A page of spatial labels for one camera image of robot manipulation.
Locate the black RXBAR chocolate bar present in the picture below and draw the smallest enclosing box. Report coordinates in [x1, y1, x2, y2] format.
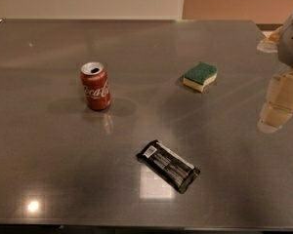
[137, 139, 200, 194]

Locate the green and yellow sponge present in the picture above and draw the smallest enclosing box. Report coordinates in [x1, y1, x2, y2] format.
[183, 62, 218, 93]

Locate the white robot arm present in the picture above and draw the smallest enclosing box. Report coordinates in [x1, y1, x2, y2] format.
[257, 13, 293, 134]

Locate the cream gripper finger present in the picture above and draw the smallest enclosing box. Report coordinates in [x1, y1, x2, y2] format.
[258, 69, 293, 134]

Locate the red Coca-Cola can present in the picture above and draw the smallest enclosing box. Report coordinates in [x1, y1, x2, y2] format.
[80, 62, 111, 111]

